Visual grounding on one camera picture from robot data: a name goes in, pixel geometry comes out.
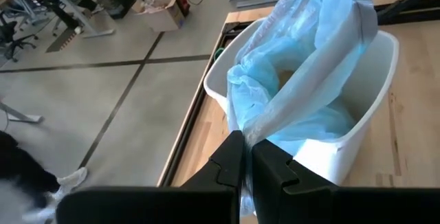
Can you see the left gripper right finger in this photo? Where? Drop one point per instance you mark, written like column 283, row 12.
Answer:
column 275, row 182

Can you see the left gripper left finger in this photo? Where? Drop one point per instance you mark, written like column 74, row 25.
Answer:
column 220, row 182

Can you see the white plastic trash bin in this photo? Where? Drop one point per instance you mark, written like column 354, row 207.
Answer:
column 361, row 97

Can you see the blue plastic bin liner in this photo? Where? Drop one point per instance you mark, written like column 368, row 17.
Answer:
column 309, row 62

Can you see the person's shoe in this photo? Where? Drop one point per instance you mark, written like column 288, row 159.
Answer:
column 70, row 181

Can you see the open cardboard box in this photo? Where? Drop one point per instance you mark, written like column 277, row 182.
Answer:
column 161, row 16

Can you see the person's leg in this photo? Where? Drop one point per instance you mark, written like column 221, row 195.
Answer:
column 24, row 169

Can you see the grey metal desk foot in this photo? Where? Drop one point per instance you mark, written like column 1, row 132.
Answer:
column 24, row 117

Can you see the wooden top background desk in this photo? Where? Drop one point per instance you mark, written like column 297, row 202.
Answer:
column 68, row 11

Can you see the black office chair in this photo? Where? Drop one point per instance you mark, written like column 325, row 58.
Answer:
column 13, row 38

